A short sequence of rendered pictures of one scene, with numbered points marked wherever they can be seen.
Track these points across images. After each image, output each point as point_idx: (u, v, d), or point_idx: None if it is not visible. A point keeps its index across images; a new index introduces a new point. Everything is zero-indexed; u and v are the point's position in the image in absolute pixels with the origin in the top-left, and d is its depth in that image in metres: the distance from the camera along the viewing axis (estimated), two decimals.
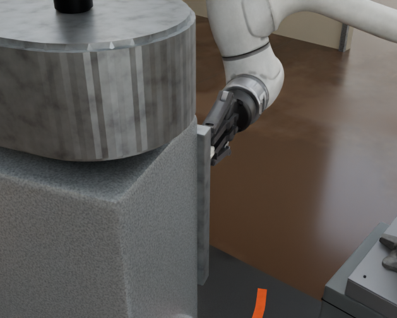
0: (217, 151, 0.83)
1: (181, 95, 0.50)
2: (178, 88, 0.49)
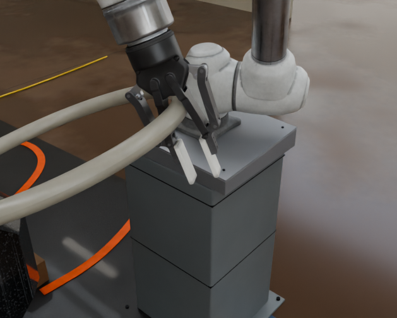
0: None
1: None
2: None
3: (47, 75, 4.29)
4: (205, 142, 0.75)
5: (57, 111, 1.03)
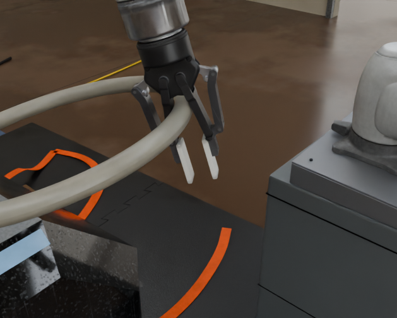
0: None
1: None
2: None
3: (88, 77, 3.92)
4: (207, 144, 0.75)
5: (40, 96, 0.99)
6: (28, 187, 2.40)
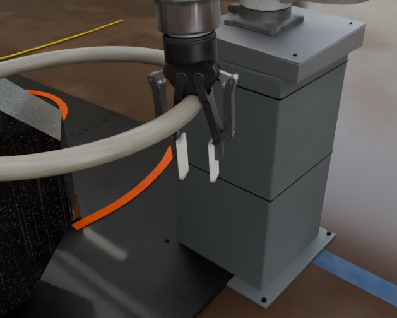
0: None
1: None
2: None
3: (63, 36, 4.14)
4: (213, 147, 0.75)
5: (67, 49, 0.99)
6: None
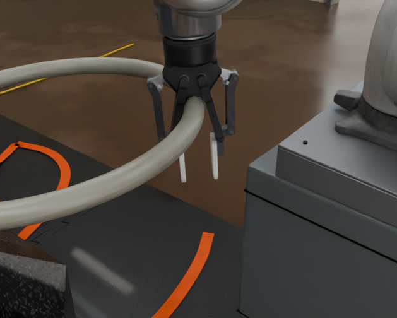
0: None
1: None
2: None
3: None
4: (216, 145, 0.76)
5: (4, 69, 0.89)
6: None
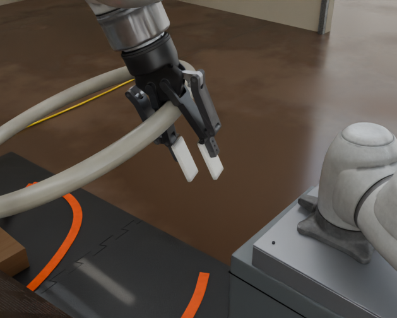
0: (170, 125, 0.78)
1: None
2: None
3: None
4: (203, 146, 0.74)
5: (41, 102, 1.05)
6: (0, 228, 2.33)
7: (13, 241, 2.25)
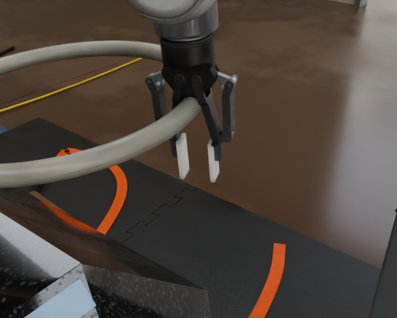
0: None
1: None
2: None
3: (101, 68, 3.50)
4: (213, 149, 0.75)
5: (6, 56, 0.95)
6: (38, 193, 1.99)
7: (54, 207, 1.91)
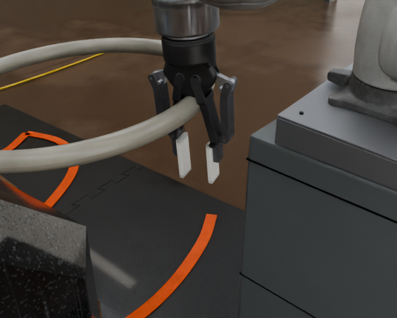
0: None
1: None
2: None
3: (70, 59, 3.66)
4: (211, 150, 0.74)
5: (33, 48, 0.99)
6: None
7: (4, 181, 2.07)
